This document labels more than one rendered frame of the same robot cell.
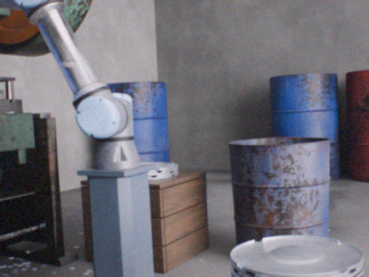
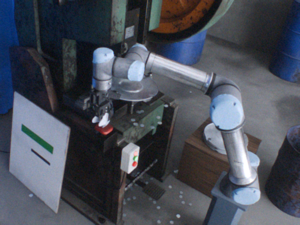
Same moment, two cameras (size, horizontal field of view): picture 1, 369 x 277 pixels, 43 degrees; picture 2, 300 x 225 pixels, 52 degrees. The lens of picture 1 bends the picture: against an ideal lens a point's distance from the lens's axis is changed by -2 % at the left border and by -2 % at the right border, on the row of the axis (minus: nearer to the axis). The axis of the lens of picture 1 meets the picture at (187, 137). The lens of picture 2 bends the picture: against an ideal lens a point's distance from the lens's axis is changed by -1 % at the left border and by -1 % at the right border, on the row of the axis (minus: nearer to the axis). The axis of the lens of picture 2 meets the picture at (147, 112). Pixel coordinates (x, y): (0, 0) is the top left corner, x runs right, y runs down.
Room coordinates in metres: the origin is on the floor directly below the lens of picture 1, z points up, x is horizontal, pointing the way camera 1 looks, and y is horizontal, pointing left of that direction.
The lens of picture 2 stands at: (0.42, 0.71, 1.59)
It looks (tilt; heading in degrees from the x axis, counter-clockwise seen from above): 34 degrees down; 0
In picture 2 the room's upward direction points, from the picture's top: 8 degrees clockwise
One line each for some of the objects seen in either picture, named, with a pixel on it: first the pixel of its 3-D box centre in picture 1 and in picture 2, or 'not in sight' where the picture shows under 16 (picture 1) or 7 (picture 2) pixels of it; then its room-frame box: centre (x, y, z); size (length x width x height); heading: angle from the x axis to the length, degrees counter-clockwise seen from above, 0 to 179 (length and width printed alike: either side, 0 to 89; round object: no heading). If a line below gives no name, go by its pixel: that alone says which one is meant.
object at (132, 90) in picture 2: not in sight; (131, 86); (1.82, 0.83, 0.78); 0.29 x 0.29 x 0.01
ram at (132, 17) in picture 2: not in sight; (121, 34); (1.86, 0.90, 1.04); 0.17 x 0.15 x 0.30; 60
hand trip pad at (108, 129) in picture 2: not in sight; (103, 132); (1.48, 0.90, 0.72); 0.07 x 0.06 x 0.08; 60
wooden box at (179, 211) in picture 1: (146, 216); (218, 159); (2.04, 0.19, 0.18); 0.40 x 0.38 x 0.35; 60
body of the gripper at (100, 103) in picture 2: not in sight; (100, 100); (1.46, 0.92, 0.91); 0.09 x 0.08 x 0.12; 150
